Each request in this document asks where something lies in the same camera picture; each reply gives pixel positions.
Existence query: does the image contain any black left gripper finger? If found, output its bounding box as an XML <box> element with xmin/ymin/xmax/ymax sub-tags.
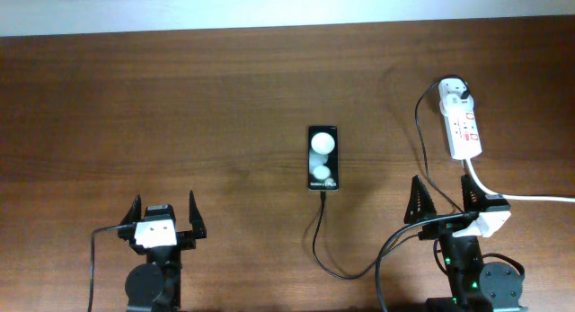
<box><xmin>119</xmin><ymin>195</ymin><xmax>142</xmax><ymax>226</ymax></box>
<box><xmin>189</xmin><ymin>191</ymin><xmax>207</xmax><ymax>239</ymax></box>

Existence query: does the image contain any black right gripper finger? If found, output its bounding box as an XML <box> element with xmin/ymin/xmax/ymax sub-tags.
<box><xmin>403</xmin><ymin>175</ymin><xmax>437</xmax><ymax>224</ymax></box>
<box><xmin>461</xmin><ymin>174</ymin><xmax>486</xmax><ymax>212</ymax></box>

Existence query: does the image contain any black charging cable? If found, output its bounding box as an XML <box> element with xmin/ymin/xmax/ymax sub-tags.
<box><xmin>311</xmin><ymin>74</ymin><xmax>472</xmax><ymax>281</ymax></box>

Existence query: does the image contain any black smartphone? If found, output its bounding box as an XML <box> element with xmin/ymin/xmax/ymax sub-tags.
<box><xmin>307</xmin><ymin>125</ymin><xmax>340</xmax><ymax>192</ymax></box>

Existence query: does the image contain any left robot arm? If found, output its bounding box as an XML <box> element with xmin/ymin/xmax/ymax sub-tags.
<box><xmin>118</xmin><ymin>193</ymin><xmax>207</xmax><ymax>311</ymax></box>

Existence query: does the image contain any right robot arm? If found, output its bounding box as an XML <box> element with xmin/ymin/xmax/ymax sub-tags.
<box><xmin>403</xmin><ymin>174</ymin><xmax>527</xmax><ymax>312</ymax></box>

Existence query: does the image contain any white USB charger adapter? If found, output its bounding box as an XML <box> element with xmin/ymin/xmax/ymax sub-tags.
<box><xmin>438</xmin><ymin>78</ymin><xmax>474</xmax><ymax>117</ymax></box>

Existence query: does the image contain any white power strip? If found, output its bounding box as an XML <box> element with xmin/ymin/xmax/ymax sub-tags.
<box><xmin>438</xmin><ymin>77</ymin><xmax>483</xmax><ymax>161</ymax></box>

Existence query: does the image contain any white power strip cord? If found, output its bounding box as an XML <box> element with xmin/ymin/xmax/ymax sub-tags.
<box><xmin>464</xmin><ymin>157</ymin><xmax>575</xmax><ymax>204</ymax></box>

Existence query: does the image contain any black right camera cable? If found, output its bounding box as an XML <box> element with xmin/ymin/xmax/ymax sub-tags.
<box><xmin>375</xmin><ymin>211</ymin><xmax>480</xmax><ymax>312</ymax></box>

